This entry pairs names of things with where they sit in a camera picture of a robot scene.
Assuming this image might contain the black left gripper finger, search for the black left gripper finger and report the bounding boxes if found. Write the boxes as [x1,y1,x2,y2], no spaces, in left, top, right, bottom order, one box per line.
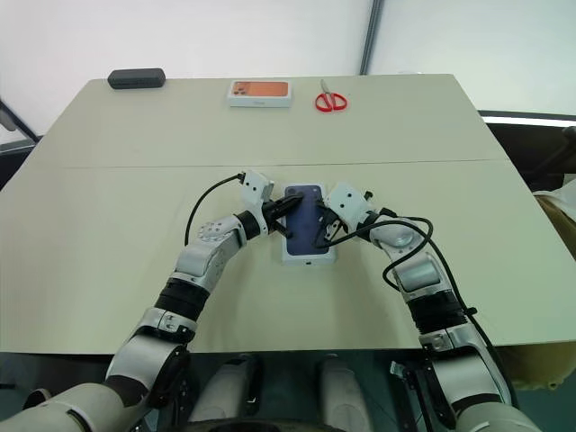
[268,220,297,240]
[273,195,304,217]

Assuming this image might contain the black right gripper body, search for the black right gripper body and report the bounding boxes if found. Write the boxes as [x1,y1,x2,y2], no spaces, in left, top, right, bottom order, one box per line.
[322,209,350,240]

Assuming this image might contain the red handled scissors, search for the red handled scissors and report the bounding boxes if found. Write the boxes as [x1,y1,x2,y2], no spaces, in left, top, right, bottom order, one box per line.
[313,78,350,113]

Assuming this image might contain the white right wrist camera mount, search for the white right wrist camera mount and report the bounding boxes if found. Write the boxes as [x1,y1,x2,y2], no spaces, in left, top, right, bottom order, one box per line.
[324,181,377,231]

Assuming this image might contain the dark blue smartphone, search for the dark blue smartphone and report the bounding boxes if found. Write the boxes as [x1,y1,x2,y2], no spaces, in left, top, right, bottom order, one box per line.
[282,183,337,257]

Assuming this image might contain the grey vertical post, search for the grey vertical post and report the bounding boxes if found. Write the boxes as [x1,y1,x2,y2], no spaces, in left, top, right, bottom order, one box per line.
[359,0,386,77]

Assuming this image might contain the black oblong case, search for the black oblong case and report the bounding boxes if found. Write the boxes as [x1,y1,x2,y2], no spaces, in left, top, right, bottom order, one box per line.
[106,67,167,91]

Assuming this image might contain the phone box with orange print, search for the phone box with orange print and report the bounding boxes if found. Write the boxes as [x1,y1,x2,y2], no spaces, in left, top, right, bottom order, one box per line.
[224,79,295,110]

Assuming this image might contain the dark metal frame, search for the dark metal frame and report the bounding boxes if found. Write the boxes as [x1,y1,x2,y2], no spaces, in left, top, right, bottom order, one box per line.
[0,94,42,190]

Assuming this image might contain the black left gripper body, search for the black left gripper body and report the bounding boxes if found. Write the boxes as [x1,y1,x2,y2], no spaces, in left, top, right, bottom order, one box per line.
[261,201,284,232]

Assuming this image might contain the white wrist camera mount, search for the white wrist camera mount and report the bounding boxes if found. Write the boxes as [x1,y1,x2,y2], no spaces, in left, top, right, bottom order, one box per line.
[324,181,377,231]
[238,169,276,218]

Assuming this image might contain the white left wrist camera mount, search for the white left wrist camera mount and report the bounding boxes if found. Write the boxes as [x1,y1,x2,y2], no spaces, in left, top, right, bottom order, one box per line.
[238,169,276,218]

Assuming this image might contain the dark side table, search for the dark side table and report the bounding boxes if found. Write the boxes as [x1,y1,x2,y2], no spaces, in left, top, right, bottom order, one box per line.
[478,109,576,192]

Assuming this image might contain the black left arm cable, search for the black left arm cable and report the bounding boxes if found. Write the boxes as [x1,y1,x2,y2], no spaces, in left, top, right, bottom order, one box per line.
[184,172,247,247]

